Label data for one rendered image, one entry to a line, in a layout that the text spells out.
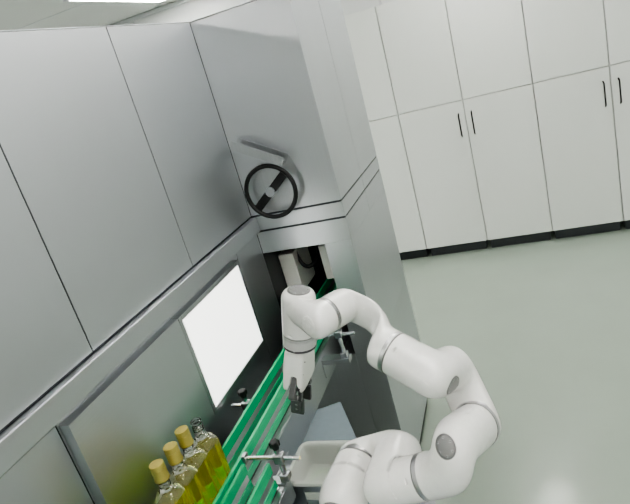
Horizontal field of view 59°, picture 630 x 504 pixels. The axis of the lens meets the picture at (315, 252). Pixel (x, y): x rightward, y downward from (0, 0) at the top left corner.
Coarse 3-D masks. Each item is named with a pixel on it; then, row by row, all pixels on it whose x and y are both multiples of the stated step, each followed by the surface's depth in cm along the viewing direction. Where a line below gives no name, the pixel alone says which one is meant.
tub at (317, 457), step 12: (312, 444) 169; (324, 444) 167; (336, 444) 166; (312, 456) 170; (324, 456) 169; (300, 468) 164; (312, 468) 169; (324, 468) 167; (300, 480) 163; (312, 480) 164
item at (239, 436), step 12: (324, 288) 249; (276, 360) 196; (276, 372) 194; (264, 384) 185; (276, 384) 193; (264, 396) 184; (252, 408) 175; (264, 408) 182; (240, 420) 168; (252, 420) 175; (240, 432) 167; (252, 432) 173; (228, 444) 160; (240, 444) 166; (228, 456) 159
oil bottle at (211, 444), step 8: (208, 432) 144; (200, 440) 141; (208, 440) 141; (216, 440) 144; (208, 448) 140; (216, 448) 143; (216, 456) 143; (224, 456) 146; (216, 464) 142; (224, 464) 146; (216, 472) 142; (224, 472) 145; (224, 480) 145
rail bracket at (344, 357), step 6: (336, 330) 203; (330, 336) 205; (336, 336) 204; (342, 336) 204; (342, 342) 205; (342, 348) 206; (336, 354) 210; (342, 354) 206; (348, 354) 208; (324, 360) 209; (330, 360) 208; (336, 360) 207; (342, 360) 206; (348, 360) 205; (324, 366) 210; (324, 372) 210
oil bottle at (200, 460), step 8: (200, 448) 139; (184, 456) 137; (192, 456) 136; (200, 456) 137; (208, 456) 140; (192, 464) 135; (200, 464) 136; (208, 464) 139; (200, 472) 136; (208, 472) 139; (208, 480) 138; (216, 480) 142; (208, 488) 138; (216, 488) 141
